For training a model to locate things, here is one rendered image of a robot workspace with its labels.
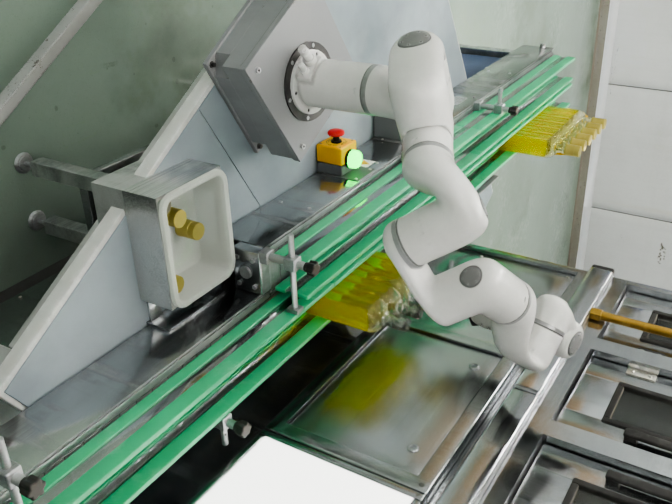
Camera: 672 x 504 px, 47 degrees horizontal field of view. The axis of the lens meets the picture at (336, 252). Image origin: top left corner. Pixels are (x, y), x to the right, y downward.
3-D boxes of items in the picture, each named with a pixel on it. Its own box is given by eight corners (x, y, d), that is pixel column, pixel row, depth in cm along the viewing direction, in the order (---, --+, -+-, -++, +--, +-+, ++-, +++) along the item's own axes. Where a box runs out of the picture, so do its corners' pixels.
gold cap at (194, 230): (173, 222, 144) (191, 227, 142) (186, 214, 146) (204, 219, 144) (176, 239, 145) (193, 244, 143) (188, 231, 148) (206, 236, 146)
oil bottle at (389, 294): (307, 298, 170) (393, 324, 160) (305, 276, 168) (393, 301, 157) (320, 286, 175) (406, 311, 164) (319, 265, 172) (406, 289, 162)
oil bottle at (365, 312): (291, 309, 166) (379, 337, 156) (290, 286, 163) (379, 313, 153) (306, 297, 170) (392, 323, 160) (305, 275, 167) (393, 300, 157)
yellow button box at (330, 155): (315, 171, 186) (342, 176, 183) (314, 141, 183) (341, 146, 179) (331, 161, 191) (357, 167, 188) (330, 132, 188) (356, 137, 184)
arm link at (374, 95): (368, 129, 147) (443, 141, 139) (351, 70, 139) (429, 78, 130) (393, 99, 152) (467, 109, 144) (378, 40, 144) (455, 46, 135)
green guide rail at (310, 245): (272, 258, 154) (306, 268, 150) (272, 254, 154) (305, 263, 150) (553, 57, 284) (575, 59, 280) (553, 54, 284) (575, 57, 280)
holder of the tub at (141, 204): (145, 324, 146) (176, 336, 143) (121, 190, 134) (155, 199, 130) (204, 284, 159) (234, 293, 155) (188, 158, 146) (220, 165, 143)
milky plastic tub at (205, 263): (141, 301, 144) (177, 314, 139) (122, 190, 133) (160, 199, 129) (203, 261, 157) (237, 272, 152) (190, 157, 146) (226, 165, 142)
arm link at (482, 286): (510, 228, 135) (436, 261, 142) (451, 179, 119) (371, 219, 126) (534, 313, 127) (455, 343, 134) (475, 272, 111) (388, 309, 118)
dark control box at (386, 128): (372, 136, 207) (400, 141, 203) (371, 107, 203) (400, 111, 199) (386, 127, 213) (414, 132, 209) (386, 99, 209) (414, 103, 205)
